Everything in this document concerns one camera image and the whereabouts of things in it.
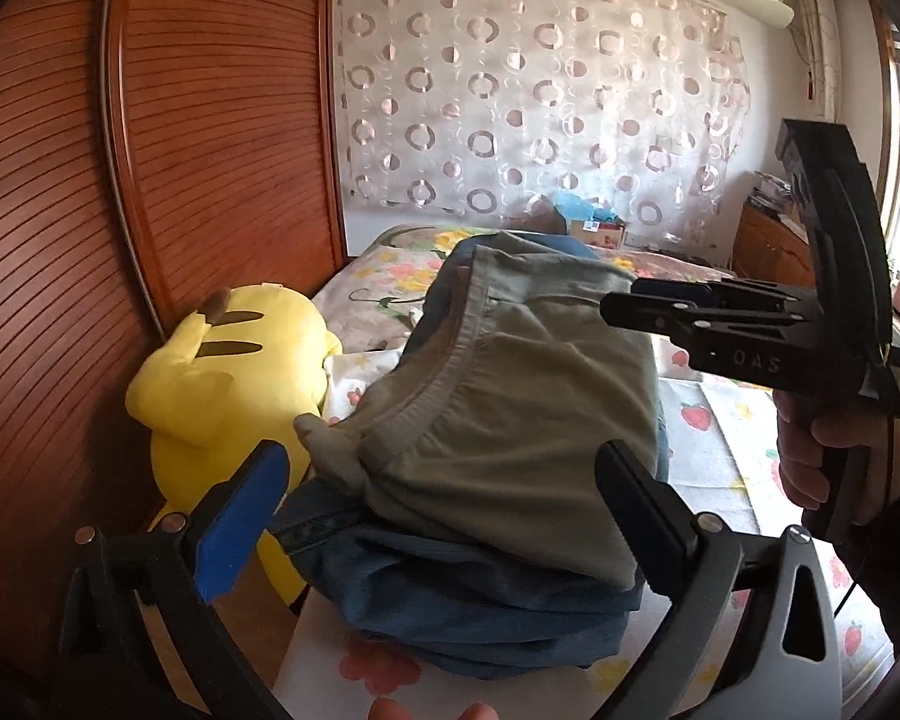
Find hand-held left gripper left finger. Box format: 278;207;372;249
55;440;295;720

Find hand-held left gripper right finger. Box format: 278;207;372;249
591;440;845;720

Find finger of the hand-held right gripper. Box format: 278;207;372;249
600;291;796;350
631;277;805;310

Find grey-green pants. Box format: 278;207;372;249
292;231;667;592

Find person's right hand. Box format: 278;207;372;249
775;388;900;527

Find person's left hand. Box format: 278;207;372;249
366;697;500;720

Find wooden side cabinet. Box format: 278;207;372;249
733;204;822;293

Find clutter on side cabinet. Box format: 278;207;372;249
745;171;805;224

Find white strawberry print bed sheet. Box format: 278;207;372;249
270;349;897;720

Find small cardboard box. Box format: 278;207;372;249
565;214;631;250

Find yellow plush toy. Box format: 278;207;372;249
125;283;344;607

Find folded blue jeans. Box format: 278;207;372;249
274;231;676;682

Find sheer circle pattern curtain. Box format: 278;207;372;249
334;0;755;260

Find wooden headboard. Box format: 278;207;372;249
0;0;350;691

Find thin black cable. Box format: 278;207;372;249
831;544;873;620

